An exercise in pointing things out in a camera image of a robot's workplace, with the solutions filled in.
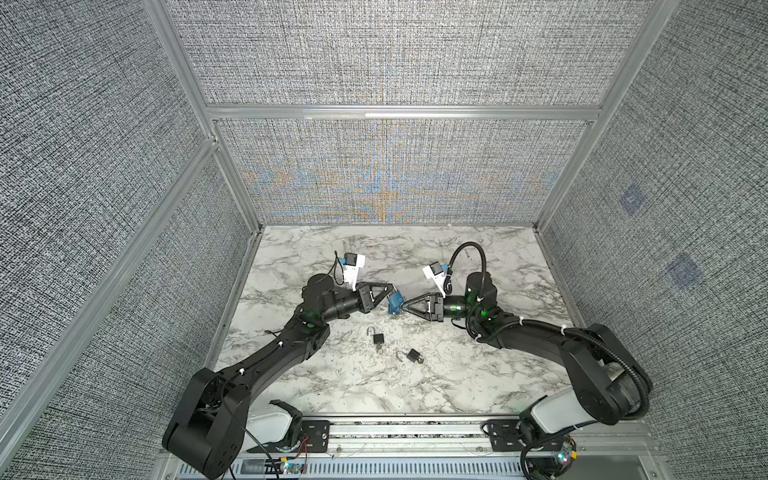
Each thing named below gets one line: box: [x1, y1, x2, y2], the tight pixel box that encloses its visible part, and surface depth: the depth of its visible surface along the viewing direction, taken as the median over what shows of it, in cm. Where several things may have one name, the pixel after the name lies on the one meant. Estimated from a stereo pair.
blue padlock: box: [388, 291, 404, 315], surface depth 76 cm
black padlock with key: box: [366, 326, 385, 354], surface depth 91 cm
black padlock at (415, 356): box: [406, 348, 424, 364], surface depth 87 cm
